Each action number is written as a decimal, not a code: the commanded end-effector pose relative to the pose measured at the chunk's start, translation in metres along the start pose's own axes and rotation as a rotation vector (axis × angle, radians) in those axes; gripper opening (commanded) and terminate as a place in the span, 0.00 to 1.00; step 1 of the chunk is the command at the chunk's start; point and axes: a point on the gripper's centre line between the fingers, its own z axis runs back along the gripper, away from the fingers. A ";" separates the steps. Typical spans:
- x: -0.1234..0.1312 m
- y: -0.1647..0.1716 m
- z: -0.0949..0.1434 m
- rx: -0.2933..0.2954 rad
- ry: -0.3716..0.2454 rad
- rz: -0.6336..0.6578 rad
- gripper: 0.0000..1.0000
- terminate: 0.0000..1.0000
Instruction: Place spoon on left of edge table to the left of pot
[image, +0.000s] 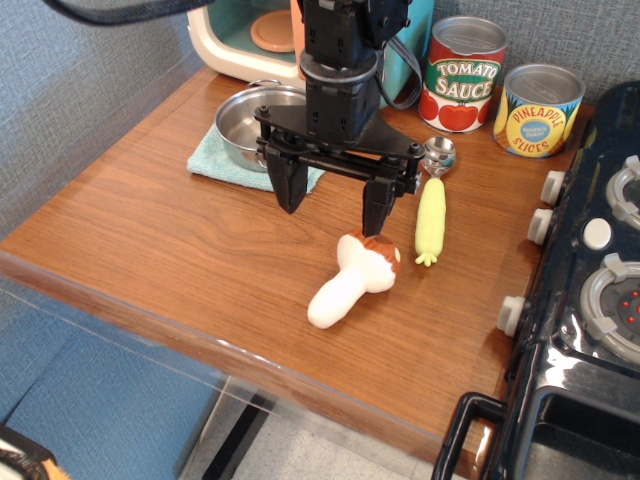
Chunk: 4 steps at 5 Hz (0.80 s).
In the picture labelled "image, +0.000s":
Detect small stainless steel pot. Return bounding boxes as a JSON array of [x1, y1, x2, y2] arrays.
[[214, 79, 306, 173]]

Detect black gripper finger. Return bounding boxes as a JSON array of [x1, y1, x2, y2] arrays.
[[264, 146, 307, 214], [362, 176, 398, 237]]

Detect black toy stove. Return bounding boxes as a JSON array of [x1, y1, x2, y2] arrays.
[[433, 81, 639, 479]]

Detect black orange object bottom corner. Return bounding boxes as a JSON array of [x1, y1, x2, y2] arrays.
[[1, 425, 70, 480]]

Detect pineapple slices can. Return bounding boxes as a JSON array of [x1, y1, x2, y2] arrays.
[[493, 64, 586, 158]]

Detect plush white brown mushroom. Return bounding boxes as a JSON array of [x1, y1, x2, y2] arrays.
[[307, 230, 401, 329]]

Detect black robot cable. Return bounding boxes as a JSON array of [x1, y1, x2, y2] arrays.
[[43, 0, 216, 26]]

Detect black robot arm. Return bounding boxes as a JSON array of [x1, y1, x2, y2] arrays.
[[254, 1, 425, 237]]

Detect orange microwave turntable plate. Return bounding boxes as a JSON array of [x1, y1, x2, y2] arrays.
[[250, 9, 294, 53]]

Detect tomato sauce can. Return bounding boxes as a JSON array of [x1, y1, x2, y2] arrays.
[[419, 16, 509, 133]]

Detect teal folded cloth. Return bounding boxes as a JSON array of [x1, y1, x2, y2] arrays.
[[186, 124, 326, 195]]

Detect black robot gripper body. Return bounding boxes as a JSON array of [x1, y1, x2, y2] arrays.
[[254, 74, 425, 195]]

